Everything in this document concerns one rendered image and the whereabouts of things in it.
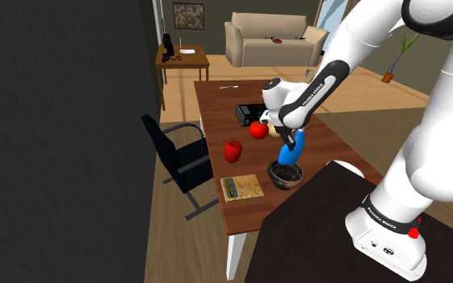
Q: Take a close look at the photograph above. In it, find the black box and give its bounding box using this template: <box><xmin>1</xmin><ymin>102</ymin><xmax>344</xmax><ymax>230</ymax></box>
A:
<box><xmin>235</xmin><ymin>103</ymin><xmax>267</xmax><ymax>128</ymax></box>

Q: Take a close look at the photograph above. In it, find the red bell pepper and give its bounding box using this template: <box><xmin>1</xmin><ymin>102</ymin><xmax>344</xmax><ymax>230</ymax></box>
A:
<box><xmin>224</xmin><ymin>140</ymin><xmax>244</xmax><ymax>164</ymax></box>

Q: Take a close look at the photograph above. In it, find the potted green plant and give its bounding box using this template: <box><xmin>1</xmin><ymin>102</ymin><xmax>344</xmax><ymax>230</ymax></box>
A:
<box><xmin>381</xmin><ymin>32</ymin><xmax>421</xmax><ymax>84</ymax></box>

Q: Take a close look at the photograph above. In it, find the black office chair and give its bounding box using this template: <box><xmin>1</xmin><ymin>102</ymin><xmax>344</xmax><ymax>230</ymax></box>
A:
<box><xmin>139</xmin><ymin>113</ymin><xmax>220</xmax><ymax>222</ymax></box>

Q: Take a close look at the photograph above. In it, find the beige sofa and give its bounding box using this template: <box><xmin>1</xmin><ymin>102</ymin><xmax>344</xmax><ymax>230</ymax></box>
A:
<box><xmin>224</xmin><ymin>11</ymin><xmax>330</xmax><ymax>69</ymax></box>

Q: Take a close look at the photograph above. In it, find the red round apple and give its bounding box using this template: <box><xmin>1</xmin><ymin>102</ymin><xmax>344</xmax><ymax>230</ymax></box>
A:
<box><xmin>249</xmin><ymin>121</ymin><xmax>270</xmax><ymax>141</ymax></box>

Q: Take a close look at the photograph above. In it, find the white round object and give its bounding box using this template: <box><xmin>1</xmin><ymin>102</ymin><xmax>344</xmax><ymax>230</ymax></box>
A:
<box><xmin>326</xmin><ymin>159</ymin><xmax>365</xmax><ymax>179</ymax></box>

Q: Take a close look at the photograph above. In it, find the glass window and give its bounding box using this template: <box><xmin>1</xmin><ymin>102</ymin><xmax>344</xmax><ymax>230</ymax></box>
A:
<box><xmin>314</xmin><ymin>0</ymin><xmax>353</xmax><ymax>41</ymax></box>

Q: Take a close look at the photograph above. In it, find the blue vase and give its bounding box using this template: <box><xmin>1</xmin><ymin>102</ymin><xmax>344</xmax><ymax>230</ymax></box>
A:
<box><xmin>277</xmin><ymin>129</ymin><xmax>307</xmax><ymax>166</ymax></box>

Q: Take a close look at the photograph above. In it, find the brown wooden table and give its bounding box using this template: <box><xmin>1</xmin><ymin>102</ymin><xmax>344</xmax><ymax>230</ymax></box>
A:
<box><xmin>192</xmin><ymin>79</ymin><xmax>386</xmax><ymax>281</ymax></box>

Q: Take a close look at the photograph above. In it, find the tan patterned book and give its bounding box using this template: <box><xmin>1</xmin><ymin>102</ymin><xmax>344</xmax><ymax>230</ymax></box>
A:
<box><xmin>220</xmin><ymin>174</ymin><xmax>266</xmax><ymax>204</ymax></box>

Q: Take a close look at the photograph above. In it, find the dark brown bowl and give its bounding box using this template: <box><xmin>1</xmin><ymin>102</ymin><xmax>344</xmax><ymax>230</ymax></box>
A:
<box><xmin>266</xmin><ymin>160</ymin><xmax>306</xmax><ymax>191</ymax></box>

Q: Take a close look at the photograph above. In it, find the small wooden side table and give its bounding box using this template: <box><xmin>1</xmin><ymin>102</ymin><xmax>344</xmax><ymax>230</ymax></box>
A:
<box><xmin>154</xmin><ymin>32</ymin><xmax>211</xmax><ymax>112</ymax></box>

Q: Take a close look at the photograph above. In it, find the framed wall picture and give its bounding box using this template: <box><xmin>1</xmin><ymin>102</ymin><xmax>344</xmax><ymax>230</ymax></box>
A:
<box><xmin>172</xmin><ymin>2</ymin><xmax>205</xmax><ymax>31</ymax></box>

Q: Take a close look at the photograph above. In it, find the dark robot stand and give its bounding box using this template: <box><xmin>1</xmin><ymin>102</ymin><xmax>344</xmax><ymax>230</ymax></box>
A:
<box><xmin>245</xmin><ymin>160</ymin><xmax>453</xmax><ymax>283</ymax></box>

